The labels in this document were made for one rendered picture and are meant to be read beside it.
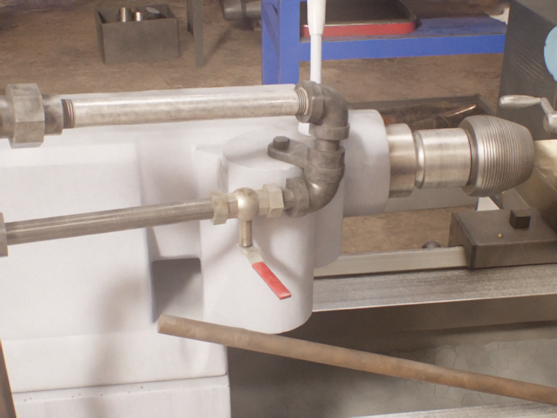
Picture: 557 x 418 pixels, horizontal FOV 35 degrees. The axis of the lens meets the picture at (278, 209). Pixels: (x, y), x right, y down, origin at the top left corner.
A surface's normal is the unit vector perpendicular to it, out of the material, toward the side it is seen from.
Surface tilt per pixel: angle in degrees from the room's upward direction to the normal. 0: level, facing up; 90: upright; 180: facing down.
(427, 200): 90
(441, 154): 59
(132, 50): 90
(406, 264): 45
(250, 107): 81
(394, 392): 24
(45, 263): 70
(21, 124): 101
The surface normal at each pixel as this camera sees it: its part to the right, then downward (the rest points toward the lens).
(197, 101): 0.39, -0.33
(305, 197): 0.35, -0.01
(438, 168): 0.13, 0.34
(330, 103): 0.50, 0.19
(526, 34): -0.98, 0.09
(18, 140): 0.41, 0.59
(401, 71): 0.00, -0.88
